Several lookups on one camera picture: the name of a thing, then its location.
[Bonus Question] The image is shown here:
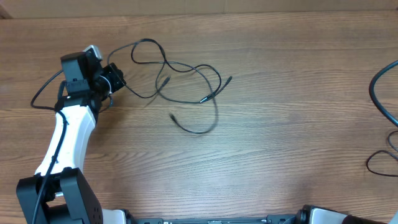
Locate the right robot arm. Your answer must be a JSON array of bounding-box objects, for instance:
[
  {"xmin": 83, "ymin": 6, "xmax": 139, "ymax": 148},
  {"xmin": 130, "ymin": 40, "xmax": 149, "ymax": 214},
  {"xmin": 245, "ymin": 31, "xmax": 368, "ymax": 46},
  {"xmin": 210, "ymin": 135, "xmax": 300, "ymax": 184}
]
[{"xmin": 293, "ymin": 205, "xmax": 386, "ymax": 224}]

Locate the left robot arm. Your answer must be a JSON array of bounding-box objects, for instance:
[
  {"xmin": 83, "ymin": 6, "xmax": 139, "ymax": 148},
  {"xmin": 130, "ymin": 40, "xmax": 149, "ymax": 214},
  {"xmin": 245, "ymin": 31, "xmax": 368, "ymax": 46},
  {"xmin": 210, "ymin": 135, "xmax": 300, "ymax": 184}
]
[{"xmin": 16, "ymin": 45, "xmax": 134, "ymax": 224}]

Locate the cardboard board backdrop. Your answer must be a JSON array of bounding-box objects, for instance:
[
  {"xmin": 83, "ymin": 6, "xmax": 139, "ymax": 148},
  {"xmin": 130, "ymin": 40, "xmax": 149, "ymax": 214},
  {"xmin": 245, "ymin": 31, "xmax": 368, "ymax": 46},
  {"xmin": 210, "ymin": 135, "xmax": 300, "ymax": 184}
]
[{"xmin": 1, "ymin": 0, "xmax": 397, "ymax": 19}]

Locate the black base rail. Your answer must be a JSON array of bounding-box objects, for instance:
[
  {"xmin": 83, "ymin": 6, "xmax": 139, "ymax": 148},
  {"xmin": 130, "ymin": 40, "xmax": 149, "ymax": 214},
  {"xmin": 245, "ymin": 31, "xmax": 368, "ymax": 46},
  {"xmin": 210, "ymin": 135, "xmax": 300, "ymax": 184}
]
[{"xmin": 102, "ymin": 208, "xmax": 299, "ymax": 224}]

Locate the thin black cable right edge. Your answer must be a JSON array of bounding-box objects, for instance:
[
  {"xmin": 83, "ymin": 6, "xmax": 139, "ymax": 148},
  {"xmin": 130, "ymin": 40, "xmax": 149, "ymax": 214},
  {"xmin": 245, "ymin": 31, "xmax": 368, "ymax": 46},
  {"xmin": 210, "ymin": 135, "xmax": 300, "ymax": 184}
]
[{"xmin": 365, "ymin": 129, "xmax": 398, "ymax": 178}]

